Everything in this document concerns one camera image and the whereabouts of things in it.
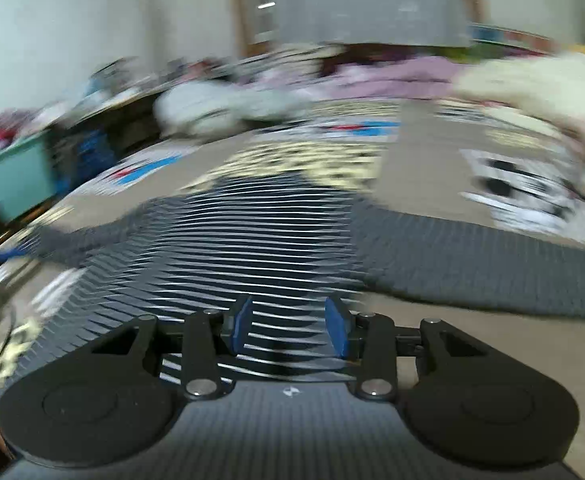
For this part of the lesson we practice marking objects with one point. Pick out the colourful picture panels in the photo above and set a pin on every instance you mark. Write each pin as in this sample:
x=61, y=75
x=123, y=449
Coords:
x=512, y=37

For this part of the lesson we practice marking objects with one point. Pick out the wooden window frame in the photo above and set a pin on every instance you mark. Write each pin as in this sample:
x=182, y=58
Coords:
x=242, y=5

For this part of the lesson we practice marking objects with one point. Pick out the cream duvet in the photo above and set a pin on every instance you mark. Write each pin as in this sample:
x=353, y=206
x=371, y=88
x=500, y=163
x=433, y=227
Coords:
x=537, y=85

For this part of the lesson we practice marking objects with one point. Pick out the grey curtain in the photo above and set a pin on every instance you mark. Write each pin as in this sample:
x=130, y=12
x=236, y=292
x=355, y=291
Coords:
x=367, y=0

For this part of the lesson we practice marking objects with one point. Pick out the grey-green quilted jacket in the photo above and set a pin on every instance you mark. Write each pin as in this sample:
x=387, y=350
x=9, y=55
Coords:
x=207, y=105

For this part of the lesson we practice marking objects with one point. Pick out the purple duvet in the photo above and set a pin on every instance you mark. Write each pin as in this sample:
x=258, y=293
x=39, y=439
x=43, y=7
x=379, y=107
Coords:
x=372, y=77

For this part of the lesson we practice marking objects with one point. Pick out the dark desk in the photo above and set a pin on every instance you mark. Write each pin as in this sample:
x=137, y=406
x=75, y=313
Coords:
x=122, y=87

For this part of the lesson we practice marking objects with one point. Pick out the black white striped shirt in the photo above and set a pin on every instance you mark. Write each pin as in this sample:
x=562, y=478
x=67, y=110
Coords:
x=272, y=240

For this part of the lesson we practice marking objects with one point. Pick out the teal storage bin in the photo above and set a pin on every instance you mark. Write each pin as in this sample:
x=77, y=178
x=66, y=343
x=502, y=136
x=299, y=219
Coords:
x=12, y=175

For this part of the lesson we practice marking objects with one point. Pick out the blue bag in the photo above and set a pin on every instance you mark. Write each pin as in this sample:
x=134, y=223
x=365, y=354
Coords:
x=85, y=155

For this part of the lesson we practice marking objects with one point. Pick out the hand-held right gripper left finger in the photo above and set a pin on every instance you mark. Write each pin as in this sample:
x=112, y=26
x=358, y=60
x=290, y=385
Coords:
x=242, y=325

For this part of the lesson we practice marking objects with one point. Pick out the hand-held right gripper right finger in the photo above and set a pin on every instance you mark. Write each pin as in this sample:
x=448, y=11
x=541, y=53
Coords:
x=336, y=327

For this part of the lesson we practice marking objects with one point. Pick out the printed cartoon blanket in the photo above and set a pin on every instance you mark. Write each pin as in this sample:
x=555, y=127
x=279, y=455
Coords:
x=422, y=170

